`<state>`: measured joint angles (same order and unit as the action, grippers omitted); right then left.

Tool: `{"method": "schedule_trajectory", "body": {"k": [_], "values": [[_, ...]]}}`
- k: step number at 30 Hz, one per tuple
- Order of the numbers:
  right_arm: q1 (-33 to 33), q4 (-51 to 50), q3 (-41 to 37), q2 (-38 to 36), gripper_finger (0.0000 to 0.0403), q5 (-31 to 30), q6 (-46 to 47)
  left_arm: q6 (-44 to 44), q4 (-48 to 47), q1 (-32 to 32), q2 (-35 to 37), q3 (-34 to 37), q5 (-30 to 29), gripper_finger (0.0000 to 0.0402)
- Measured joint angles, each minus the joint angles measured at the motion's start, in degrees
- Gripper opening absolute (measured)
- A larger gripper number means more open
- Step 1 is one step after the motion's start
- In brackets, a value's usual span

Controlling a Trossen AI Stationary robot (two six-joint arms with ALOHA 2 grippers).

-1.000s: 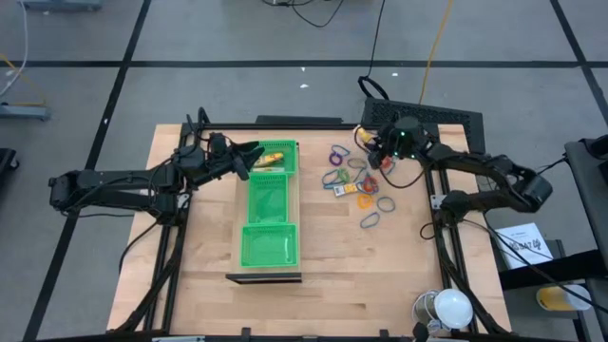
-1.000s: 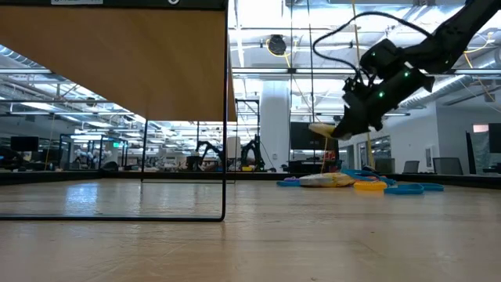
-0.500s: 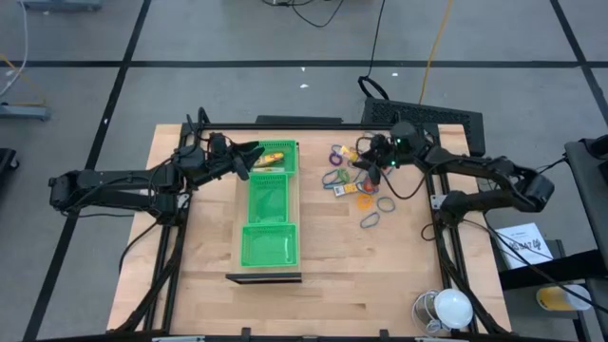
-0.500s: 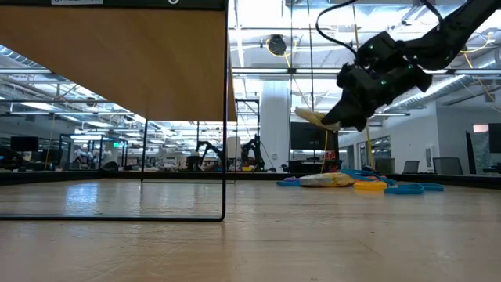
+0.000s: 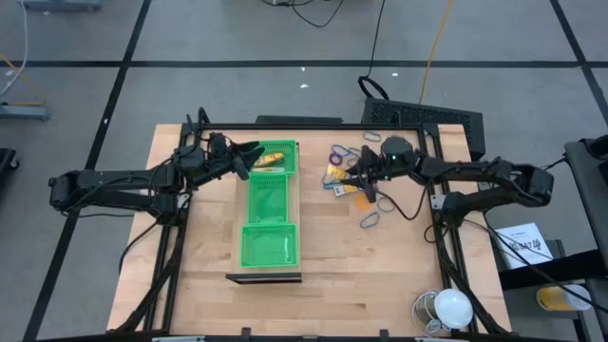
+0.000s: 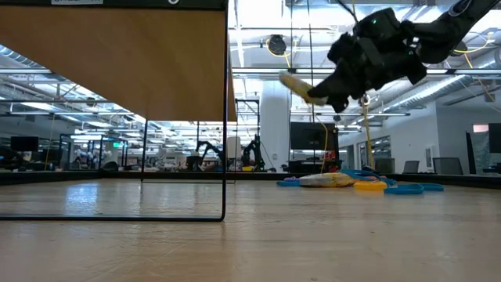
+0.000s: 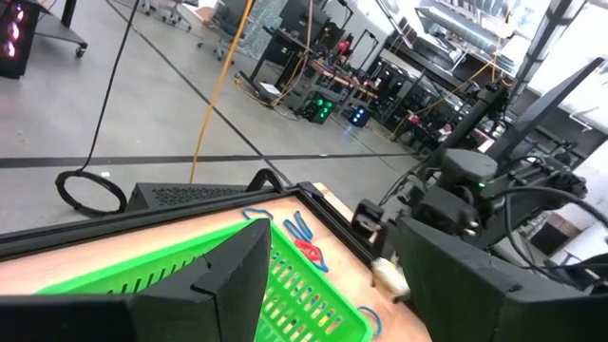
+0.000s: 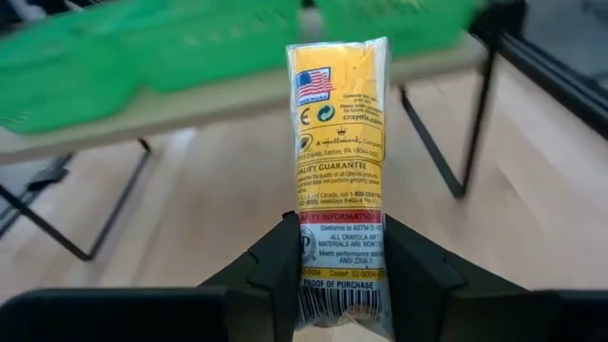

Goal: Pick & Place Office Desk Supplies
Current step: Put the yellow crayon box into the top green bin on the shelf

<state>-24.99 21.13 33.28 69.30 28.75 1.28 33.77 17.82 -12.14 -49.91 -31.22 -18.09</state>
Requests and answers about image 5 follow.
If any white printed paper sheet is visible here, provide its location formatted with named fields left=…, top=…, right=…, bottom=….
left=493, top=221, right=555, bottom=271

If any small green plastic basket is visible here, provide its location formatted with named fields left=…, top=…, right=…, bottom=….
left=254, top=139, right=300, bottom=176

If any thick yellow cable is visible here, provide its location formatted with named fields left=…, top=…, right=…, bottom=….
left=417, top=0, right=456, bottom=105

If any white dome lamp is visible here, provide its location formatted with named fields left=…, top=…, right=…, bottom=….
left=432, top=287, right=475, bottom=331

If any yellow crayon pack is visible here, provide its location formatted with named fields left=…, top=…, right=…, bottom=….
left=326, top=162, right=349, bottom=181

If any black hanging cable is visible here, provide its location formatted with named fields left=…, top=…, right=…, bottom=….
left=356, top=0, right=391, bottom=102

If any large green plastic basket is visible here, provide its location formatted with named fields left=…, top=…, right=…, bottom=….
left=239, top=222, right=300, bottom=269

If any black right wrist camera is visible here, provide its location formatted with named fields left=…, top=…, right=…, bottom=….
left=382, top=136, right=416, bottom=165

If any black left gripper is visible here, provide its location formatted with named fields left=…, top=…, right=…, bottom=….
left=199, top=141, right=266, bottom=184

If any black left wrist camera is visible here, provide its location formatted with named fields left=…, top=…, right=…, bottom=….
left=207, top=131, right=230, bottom=154

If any narrow green plastic basket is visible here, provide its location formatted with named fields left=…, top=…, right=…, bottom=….
left=247, top=172, right=290, bottom=225

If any white floor cable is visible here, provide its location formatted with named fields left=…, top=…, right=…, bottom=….
left=0, top=0, right=29, bottom=96

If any grey furniture foot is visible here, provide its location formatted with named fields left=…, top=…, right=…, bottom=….
left=0, top=104, right=52, bottom=122
left=18, top=0, right=104, bottom=12

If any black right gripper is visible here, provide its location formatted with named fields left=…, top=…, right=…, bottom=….
left=340, top=144, right=425, bottom=204

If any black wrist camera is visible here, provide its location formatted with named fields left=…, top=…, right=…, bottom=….
left=207, top=131, right=230, bottom=154
left=382, top=136, right=416, bottom=165

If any yellow bottle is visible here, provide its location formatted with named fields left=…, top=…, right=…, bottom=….
left=535, top=283, right=593, bottom=313

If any black side cart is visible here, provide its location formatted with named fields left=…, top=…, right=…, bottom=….
left=498, top=135, right=608, bottom=342

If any black caster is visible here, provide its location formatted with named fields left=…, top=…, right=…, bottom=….
left=0, top=147, right=21, bottom=173

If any yellow crayon box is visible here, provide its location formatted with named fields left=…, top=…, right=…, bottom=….
left=253, top=151, right=286, bottom=168

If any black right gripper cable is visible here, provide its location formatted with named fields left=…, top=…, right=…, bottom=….
left=374, top=188, right=429, bottom=222

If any white cord bundle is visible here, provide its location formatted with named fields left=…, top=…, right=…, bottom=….
left=410, top=289, right=446, bottom=336

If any wooden stand with black frame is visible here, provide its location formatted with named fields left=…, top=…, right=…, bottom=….
left=226, top=139, right=304, bottom=285

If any black floor cable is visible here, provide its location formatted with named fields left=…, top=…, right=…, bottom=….
left=260, top=0, right=347, bottom=29

